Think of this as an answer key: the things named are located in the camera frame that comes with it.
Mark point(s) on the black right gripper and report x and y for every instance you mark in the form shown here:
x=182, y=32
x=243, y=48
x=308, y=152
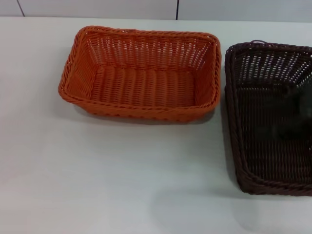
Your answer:
x=301, y=109

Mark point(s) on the dark brown woven plastic basket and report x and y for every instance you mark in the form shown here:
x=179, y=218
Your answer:
x=258, y=122

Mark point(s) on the orange woven plastic basket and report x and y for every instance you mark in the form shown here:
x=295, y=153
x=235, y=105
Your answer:
x=146, y=87

